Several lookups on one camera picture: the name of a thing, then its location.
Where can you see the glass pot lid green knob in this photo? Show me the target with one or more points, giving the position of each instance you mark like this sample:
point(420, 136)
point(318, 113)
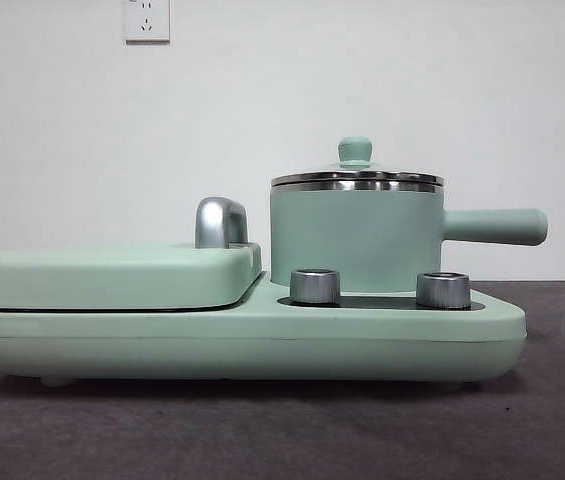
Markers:
point(355, 150)

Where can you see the silver control knob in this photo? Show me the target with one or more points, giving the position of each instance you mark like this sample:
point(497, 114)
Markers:
point(314, 287)
point(442, 290)

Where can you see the green breakfast maker base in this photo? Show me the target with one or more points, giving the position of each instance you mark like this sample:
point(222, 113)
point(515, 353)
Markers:
point(262, 345)

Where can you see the green griddle lid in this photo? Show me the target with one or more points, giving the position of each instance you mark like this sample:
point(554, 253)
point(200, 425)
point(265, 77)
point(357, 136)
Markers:
point(112, 275)

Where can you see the white wall socket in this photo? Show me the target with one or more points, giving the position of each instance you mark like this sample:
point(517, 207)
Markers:
point(147, 20)

